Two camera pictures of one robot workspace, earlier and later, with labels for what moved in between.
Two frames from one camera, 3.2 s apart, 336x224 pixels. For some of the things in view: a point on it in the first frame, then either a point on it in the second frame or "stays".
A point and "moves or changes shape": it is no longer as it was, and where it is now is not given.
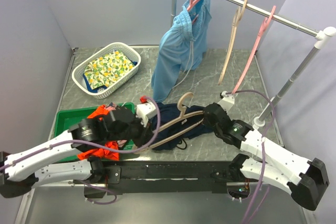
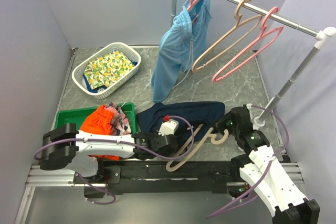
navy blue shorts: x=168 y=113 moves or changes shape
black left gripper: x=145 y=134 -> x=165 y=155
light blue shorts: x=182 y=45 stays
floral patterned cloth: x=104 y=69 stays
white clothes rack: x=320 y=34 stays
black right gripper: x=205 y=119 -> x=219 y=125
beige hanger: x=176 y=120 -> x=207 y=137
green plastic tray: x=65 y=119 stays
